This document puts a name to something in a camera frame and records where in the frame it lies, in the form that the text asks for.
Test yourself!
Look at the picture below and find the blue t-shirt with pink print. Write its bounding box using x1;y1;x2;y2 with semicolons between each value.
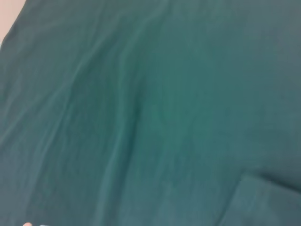
0;0;301;226

